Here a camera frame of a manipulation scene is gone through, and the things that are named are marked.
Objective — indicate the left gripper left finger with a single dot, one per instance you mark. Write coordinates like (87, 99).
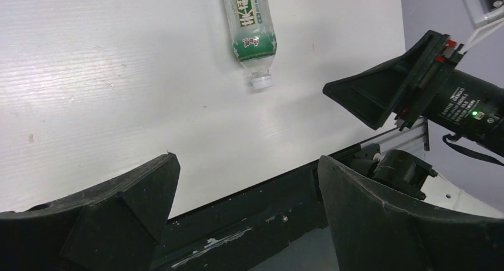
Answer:
(114, 225)

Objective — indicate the green label bottle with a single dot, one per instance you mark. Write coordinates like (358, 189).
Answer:
(253, 38)

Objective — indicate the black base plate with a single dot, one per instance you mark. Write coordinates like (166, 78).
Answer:
(244, 229)

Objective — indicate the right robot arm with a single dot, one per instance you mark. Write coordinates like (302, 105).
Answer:
(416, 178)

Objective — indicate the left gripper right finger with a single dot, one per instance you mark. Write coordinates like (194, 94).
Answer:
(374, 227)

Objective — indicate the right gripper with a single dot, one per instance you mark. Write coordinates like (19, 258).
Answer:
(424, 82)

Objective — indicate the aluminium frame rail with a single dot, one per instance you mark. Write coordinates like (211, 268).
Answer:
(414, 140)

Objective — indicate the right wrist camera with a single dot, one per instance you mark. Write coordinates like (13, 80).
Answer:
(486, 17)

